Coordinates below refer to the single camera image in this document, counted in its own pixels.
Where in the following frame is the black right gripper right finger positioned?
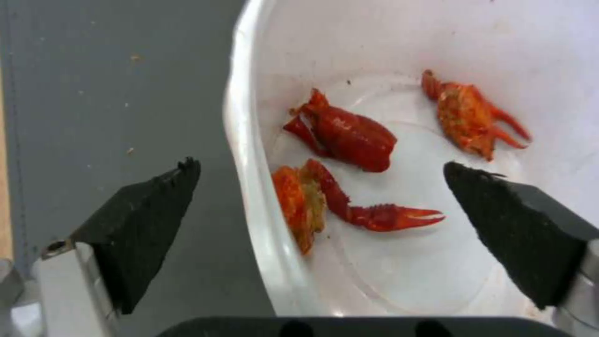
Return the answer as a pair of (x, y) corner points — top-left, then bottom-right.
(443, 161), (599, 337)

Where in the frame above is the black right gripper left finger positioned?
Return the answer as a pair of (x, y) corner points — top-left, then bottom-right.
(0, 157), (202, 337)

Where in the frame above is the white plastic takeout container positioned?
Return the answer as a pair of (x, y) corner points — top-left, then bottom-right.
(225, 0), (599, 318)

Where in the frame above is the orange crayfish shell with legs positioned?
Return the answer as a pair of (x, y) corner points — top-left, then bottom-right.
(420, 69), (533, 162)

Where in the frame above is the crayfish shell with long claw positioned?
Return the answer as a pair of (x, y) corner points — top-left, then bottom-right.
(270, 158), (446, 256)

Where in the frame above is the red crayfish head shell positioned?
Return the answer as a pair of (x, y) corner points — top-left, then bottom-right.
(282, 88), (398, 174)

